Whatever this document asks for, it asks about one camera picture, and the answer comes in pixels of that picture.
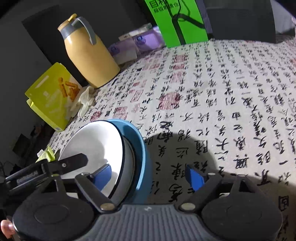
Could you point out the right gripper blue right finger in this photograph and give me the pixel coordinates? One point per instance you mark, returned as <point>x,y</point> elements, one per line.
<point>195,177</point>

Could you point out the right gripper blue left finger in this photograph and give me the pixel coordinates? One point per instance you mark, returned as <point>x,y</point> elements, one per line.
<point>101,177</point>

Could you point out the white bowl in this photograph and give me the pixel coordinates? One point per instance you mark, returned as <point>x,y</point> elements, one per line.
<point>121,183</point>
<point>102,143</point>

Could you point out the blue bowl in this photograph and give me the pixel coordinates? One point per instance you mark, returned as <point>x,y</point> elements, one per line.
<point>142,184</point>

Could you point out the person's left hand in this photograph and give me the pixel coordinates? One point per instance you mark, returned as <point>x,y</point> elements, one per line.
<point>7,228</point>

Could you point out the green snack packet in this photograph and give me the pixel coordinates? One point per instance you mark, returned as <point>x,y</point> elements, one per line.
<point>46,154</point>

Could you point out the calligraphy print tablecloth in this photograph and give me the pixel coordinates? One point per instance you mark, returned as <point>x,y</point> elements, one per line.
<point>225,106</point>

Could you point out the yellow snack box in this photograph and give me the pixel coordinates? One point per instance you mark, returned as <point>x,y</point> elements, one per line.
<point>52,96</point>

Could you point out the yellow thermos jug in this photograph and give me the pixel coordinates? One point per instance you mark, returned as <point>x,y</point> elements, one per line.
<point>87,51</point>

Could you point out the purple tissue pack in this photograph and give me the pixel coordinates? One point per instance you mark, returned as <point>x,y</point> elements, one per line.
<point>130,49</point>

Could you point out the green paper bag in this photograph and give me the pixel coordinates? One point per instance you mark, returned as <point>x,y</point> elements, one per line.
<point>180,22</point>

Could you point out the white small box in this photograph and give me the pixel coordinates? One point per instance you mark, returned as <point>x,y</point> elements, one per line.
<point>136,32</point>

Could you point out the black paper bag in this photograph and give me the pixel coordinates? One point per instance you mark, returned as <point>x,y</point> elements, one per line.
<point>238,20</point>

